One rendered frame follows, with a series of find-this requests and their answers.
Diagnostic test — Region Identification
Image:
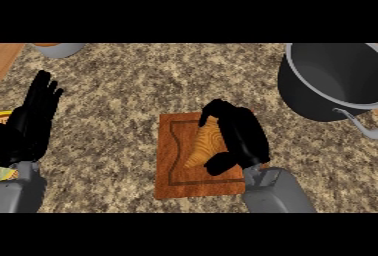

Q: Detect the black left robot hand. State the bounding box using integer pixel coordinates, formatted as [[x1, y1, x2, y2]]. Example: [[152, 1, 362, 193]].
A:
[[0, 69, 65, 168]]

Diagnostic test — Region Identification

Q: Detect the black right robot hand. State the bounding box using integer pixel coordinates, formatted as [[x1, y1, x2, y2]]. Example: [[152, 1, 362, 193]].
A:
[[198, 98, 271, 177]]

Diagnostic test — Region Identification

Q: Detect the golden brown croissant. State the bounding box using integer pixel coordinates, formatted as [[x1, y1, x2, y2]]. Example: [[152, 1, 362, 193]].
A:
[[183, 115, 230, 169]]

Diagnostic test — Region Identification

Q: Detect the brown wooden cutting board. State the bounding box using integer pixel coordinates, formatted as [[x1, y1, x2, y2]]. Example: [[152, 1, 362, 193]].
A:
[[153, 109, 271, 200]]

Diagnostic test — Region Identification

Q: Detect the pale wooden board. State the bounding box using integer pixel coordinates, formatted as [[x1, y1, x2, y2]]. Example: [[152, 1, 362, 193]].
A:
[[0, 43, 26, 80]]

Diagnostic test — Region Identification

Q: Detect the dark grey metal pot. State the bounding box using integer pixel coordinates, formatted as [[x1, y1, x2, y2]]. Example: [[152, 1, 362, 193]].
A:
[[276, 43, 378, 140]]

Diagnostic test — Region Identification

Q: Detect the yellow and green object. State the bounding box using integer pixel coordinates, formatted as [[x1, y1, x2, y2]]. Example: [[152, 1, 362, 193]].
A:
[[0, 111, 20, 182]]

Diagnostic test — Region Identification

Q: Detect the grey bowl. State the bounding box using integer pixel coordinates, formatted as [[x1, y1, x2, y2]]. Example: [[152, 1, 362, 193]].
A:
[[31, 43, 85, 59]]

